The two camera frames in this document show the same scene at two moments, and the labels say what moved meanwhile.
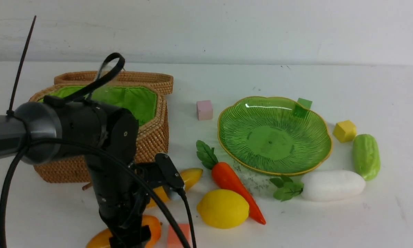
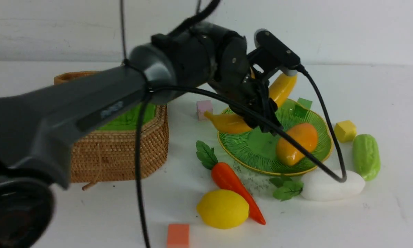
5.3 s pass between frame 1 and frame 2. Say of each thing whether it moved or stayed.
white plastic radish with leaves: stayed
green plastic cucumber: stayed
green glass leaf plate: stayed
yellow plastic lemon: stayed
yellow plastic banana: moved
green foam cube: stayed
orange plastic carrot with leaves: stayed
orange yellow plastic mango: moved
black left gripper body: moved
